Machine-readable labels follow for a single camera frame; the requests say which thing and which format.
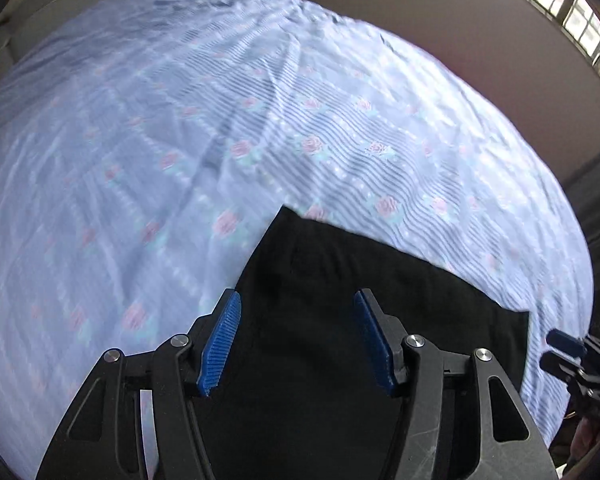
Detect barred window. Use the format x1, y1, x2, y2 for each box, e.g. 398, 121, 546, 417
467, 0, 600, 98

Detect blue floral striped bed sheet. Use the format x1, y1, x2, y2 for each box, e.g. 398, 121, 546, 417
0, 0, 595, 480

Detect black pants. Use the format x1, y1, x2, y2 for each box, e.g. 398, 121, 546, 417
147, 205, 531, 480

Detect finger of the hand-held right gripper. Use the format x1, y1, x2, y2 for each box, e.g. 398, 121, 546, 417
548, 329, 587, 357
540, 352, 581, 386

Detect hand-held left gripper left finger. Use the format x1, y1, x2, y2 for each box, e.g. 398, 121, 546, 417
35, 289, 242, 480

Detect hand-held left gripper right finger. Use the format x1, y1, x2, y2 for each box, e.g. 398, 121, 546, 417
352, 288, 561, 480

